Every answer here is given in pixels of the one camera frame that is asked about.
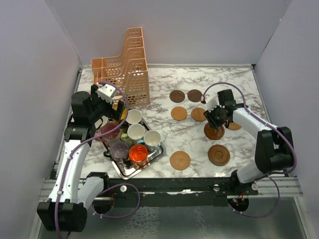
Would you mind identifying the white cup at back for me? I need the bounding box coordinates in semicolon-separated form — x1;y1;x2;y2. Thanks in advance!
126;109;143;124

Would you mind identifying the white cream middle cup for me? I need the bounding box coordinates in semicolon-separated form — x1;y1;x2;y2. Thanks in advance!
120;123;146;145

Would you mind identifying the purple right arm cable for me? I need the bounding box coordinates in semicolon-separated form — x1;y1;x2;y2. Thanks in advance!
202;82;298;218

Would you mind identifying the light beech wooden coaster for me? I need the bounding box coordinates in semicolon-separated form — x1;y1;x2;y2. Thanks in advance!
171;106;187;121

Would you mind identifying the orange metallic cup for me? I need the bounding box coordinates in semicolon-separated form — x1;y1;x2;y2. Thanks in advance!
129;144;148;167

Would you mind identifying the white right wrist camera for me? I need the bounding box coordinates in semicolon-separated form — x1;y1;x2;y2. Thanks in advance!
204;97;219;112

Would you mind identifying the peach plastic file organizer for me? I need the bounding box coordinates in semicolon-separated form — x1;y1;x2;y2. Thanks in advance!
91;27;150;107

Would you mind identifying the pink maroon mug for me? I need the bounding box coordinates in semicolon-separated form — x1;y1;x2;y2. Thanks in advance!
94;121;122;146

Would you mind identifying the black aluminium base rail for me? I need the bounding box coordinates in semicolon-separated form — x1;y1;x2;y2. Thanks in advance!
41;174;304;209

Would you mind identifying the woven rattan coaster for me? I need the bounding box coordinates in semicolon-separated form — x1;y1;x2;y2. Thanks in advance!
228;122;241;130
169;151;191;171

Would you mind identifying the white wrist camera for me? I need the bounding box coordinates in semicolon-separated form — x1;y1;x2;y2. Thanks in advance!
97;84;118;104
204;97;219;112

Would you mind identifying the silver metal tray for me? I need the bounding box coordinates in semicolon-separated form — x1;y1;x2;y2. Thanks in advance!
99;117;166;180

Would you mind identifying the yellow black mug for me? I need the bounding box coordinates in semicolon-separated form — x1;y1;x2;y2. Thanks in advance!
112;105;129;122

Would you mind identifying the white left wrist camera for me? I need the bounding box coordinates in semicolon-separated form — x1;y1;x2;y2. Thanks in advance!
97;84;118;104

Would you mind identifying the brown ringed wooden saucer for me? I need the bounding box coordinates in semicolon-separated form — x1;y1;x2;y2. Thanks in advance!
204;123;225;140

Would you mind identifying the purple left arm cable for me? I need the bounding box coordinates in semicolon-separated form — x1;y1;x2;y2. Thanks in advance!
54;81;130;239

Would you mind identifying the purple glass cup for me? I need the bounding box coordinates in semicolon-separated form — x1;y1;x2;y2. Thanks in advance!
110;141;129;161

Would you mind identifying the white blue mug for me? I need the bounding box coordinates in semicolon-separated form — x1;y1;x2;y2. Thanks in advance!
137;130;161;152

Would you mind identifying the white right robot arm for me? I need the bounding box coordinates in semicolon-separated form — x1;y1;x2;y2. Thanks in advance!
201;90;296;195

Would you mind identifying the dark brown wooden coaster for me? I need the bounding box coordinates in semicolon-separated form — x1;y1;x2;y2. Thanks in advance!
187;89;202;102

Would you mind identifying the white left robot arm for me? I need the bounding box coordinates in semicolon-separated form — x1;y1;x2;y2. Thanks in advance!
37;82;129;234

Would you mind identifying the light brown wooden coaster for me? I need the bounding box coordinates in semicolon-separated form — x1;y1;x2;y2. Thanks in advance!
191;107;206;122

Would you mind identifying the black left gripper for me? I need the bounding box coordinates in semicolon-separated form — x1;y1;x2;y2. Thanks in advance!
89;85;126;122

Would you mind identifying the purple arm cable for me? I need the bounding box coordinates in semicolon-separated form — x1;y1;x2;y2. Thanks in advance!
202;82;298;218
54;81;130;239

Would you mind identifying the dark walnut coaster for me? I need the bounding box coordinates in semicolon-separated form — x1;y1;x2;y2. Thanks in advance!
169;90;185;103

